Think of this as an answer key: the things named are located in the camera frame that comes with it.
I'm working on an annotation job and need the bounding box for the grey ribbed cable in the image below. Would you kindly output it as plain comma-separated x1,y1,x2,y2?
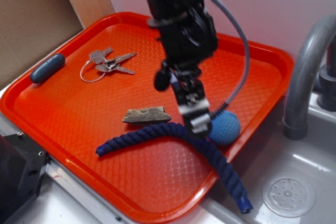
157,0,250,117

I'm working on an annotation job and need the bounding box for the brown cardboard panel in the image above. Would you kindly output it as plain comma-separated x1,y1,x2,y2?
1,0,114,88

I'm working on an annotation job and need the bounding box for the grey sink basin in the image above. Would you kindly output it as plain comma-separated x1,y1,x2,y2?
202,94,335,223

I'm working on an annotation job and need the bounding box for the grey sink faucet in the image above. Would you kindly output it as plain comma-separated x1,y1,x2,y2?
283,14,335,140

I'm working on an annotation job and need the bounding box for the brown wood piece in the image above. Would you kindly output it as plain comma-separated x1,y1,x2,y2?
122,106,172,126

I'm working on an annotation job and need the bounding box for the dark grey oblong case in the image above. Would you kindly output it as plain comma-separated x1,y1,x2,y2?
29,54,65,84

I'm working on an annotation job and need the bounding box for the bunch of silver keys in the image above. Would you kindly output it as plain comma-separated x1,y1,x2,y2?
80,47,138,83

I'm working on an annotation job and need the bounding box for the blue knitted ball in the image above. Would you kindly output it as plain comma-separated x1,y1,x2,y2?
208,111,241,146

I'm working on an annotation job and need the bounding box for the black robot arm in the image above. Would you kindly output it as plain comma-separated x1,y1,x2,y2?
147,0,218,139

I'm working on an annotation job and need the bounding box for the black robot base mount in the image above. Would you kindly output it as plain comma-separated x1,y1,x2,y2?
1,134,48,223

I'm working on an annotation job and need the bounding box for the round sink drain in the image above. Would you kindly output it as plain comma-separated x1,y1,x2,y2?
262,173,316,218

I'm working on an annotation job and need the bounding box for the dark blue twisted rope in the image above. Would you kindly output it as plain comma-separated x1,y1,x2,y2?
95,122,254,214

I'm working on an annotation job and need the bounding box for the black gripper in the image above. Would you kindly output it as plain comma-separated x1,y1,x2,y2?
148,6,218,139

